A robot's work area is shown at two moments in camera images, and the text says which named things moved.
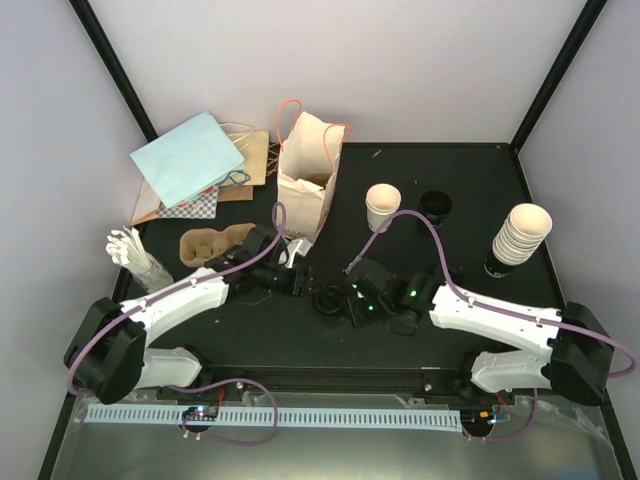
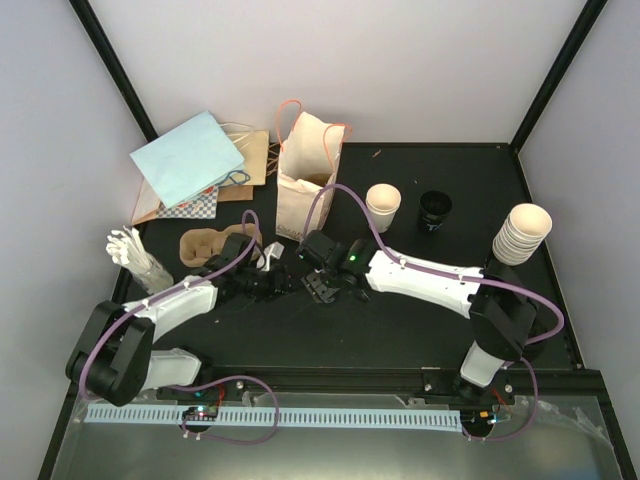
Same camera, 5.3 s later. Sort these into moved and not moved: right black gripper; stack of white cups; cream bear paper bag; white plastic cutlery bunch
Moved: right black gripper
Not moved: stack of white cups; cream bear paper bag; white plastic cutlery bunch
